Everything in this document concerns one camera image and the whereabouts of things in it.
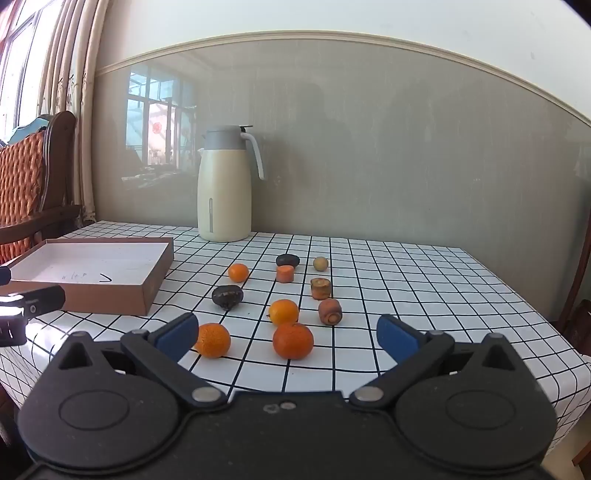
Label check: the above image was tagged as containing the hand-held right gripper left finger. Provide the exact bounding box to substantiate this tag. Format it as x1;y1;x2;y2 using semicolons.
55;312;229;409

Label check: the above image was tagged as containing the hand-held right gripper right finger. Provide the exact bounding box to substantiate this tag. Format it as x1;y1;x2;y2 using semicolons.
349;315;532;409

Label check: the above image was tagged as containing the large mandarin orange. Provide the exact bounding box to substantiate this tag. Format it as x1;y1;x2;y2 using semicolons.
194;322;232;359
272;322;315;361

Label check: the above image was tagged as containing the brown cardboard box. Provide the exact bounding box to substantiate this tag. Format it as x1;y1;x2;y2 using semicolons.
4;237;175;317

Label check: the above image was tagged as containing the large dark wrinkled fruit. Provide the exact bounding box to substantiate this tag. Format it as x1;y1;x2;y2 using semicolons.
212;285;245;309

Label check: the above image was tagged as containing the brownish carrot piece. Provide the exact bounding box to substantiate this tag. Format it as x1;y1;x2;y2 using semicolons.
318;298;343;326

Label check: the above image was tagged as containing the yellowish mandarin orange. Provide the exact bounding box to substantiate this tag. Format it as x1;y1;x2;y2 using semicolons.
268;299;300;325

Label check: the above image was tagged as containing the white checkered tablecloth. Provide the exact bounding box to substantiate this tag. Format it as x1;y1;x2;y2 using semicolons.
0;220;591;446

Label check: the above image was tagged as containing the orange woven sofa cushion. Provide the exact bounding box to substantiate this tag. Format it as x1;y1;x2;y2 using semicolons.
0;130;47;264

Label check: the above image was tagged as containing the cream thermos jug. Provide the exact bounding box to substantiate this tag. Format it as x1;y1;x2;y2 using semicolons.
197;124;267;243

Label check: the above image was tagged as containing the dark wooden sofa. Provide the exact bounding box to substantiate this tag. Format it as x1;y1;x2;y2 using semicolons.
0;111;85;266

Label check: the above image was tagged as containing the dark wooden chair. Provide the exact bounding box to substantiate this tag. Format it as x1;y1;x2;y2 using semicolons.
551;240;591;467

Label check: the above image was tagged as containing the beige embroidered curtain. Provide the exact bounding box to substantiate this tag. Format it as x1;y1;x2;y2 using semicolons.
28;0;112;227

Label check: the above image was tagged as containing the window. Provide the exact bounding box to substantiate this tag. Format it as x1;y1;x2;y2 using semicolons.
0;0;61;144

